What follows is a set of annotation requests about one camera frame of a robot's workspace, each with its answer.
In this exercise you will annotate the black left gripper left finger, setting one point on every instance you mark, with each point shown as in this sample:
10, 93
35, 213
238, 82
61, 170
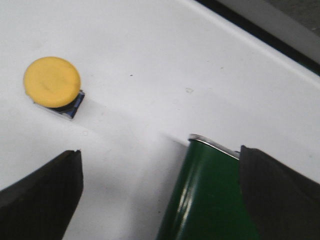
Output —
41, 205

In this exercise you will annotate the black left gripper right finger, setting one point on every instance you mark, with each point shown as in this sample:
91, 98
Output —
282, 203

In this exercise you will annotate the yellow mushroom push button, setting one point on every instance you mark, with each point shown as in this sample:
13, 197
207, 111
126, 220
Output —
54, 84

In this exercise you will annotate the green conveyor belt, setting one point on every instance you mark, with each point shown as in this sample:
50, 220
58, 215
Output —
206, 202

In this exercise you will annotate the grey stone countertop slab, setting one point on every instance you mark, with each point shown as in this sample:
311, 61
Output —
294, 21

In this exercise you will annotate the aluminium conveyor side rail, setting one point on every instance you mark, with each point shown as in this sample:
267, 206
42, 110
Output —
207, 141

